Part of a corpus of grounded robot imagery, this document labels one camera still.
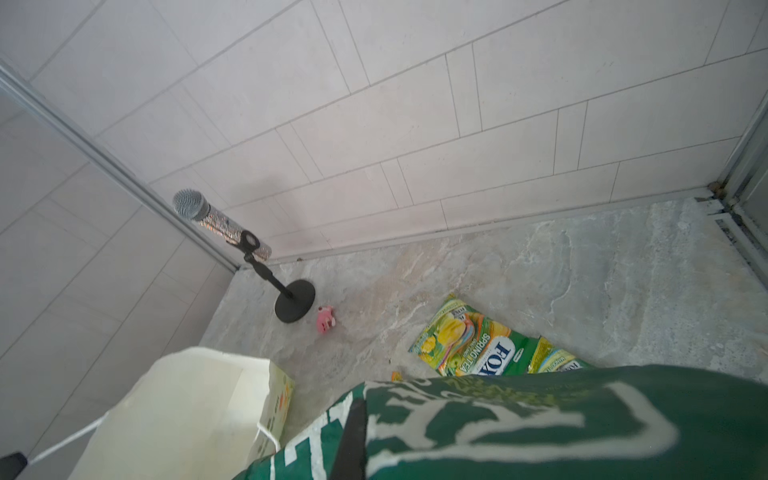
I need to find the green Fox's candy packet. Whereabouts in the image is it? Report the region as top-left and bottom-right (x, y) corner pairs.
(409, 295), (539, 377)
(527, 337), (592, 374)

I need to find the white paper bag green print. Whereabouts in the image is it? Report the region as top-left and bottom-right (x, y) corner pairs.
(21, 347), (295, 479)

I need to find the large dark green crisps bag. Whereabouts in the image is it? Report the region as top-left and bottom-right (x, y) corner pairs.
(241, 365), (767, 479)

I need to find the small pink pig toy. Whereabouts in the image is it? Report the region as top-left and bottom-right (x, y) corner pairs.
(316, 306), (337, 334)

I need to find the glitter microphone on black stand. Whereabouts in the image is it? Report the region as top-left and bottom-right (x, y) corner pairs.
(172, 189), (316, 324)

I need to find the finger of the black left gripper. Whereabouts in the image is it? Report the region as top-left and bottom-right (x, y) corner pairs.
(0, 452), (28, 480)

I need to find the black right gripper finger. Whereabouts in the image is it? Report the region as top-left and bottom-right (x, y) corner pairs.
(329, 398), (368, 480)

